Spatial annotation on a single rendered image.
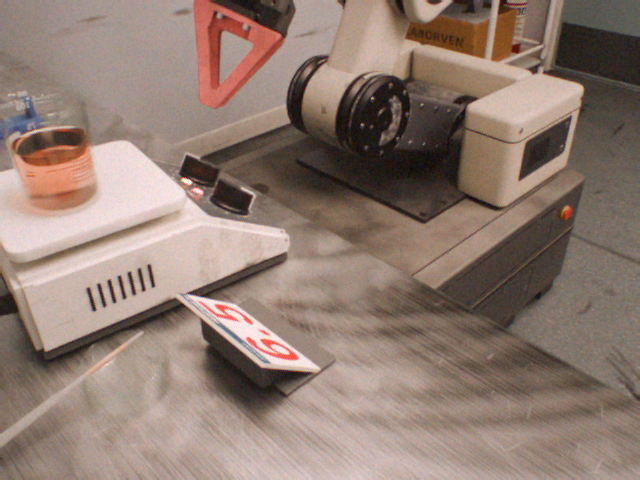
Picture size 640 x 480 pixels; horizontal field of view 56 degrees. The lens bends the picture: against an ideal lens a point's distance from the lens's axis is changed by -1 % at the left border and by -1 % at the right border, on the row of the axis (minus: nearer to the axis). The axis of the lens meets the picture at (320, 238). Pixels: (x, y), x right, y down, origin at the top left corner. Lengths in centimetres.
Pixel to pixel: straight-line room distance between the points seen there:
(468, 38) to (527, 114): 131
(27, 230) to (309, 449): 22
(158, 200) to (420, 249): 83
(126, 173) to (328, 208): 88
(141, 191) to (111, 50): 170
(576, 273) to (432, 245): 73
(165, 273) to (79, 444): 12
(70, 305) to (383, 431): 21
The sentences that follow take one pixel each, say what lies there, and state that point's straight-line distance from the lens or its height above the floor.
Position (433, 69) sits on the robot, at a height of 54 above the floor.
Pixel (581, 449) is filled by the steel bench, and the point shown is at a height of 75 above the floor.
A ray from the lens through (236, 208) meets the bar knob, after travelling 47.
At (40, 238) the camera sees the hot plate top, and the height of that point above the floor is 84.
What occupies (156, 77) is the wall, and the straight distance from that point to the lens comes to 223.
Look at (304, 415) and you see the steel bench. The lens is 38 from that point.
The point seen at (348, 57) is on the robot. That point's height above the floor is 68.
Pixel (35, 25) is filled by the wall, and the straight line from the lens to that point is 202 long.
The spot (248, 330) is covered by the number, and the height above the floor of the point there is 77.
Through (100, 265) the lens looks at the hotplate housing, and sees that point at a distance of 41.
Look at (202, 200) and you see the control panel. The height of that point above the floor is 81.
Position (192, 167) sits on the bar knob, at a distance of 52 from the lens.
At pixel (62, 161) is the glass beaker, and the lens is 41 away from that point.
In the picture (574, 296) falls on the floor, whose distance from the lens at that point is 177.
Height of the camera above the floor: 104
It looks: 34 degrees down
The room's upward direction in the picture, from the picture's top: 1 degrees counter-clockwise
